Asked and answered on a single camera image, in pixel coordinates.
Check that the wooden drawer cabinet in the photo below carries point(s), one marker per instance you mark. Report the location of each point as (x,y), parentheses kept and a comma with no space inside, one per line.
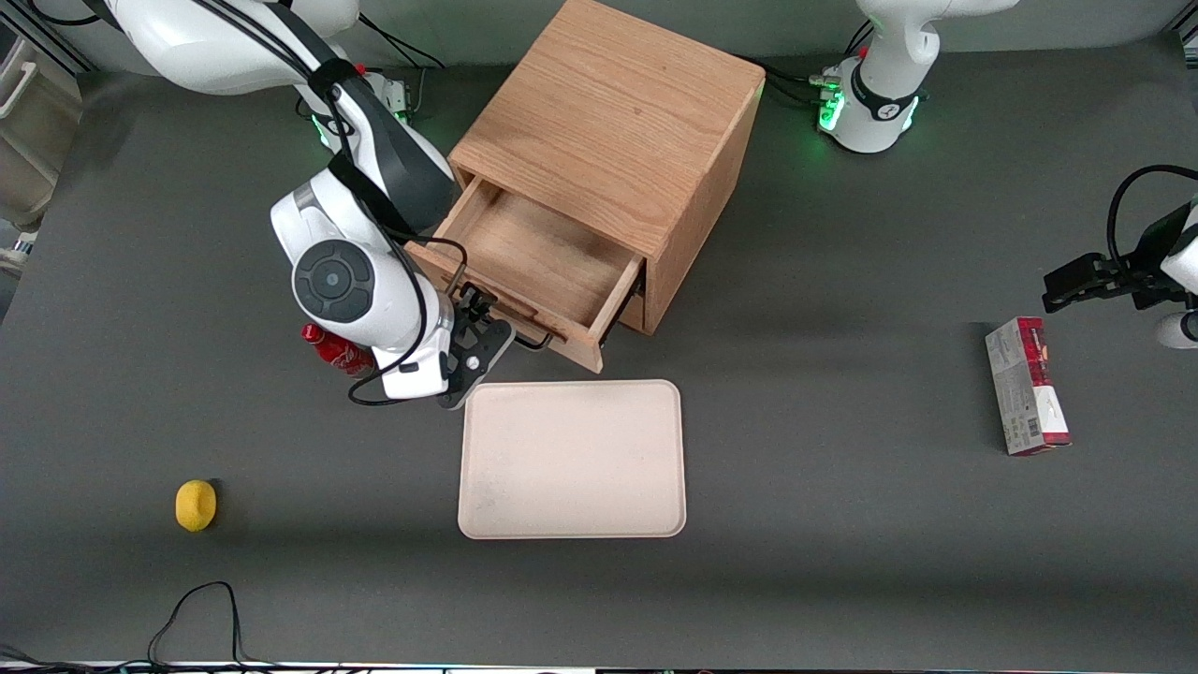
(608,103)

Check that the beige plastic bin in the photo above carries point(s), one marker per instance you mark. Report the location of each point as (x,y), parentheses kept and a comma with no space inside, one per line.
(28,131)

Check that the red plaid cardboard box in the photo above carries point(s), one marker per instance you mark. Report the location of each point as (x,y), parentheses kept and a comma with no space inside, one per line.
(1025,388)

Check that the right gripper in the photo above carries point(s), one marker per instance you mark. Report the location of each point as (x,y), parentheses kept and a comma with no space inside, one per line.
(471,306)

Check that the red soda bottle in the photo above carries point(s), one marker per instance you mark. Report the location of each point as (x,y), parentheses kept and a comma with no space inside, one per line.
(339,352)

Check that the yellow lemon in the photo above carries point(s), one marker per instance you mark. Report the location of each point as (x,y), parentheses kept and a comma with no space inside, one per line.
(196,505)

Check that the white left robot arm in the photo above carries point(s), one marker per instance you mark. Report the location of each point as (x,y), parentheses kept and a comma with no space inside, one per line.
(880,94)

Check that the cream plastic tray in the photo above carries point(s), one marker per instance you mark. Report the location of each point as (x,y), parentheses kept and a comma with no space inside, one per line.
(571,459)

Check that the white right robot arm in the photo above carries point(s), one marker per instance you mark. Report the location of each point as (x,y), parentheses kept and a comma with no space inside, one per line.
(337,281)

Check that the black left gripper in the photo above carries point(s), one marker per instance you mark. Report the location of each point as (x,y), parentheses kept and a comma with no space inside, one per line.
(1147,261)

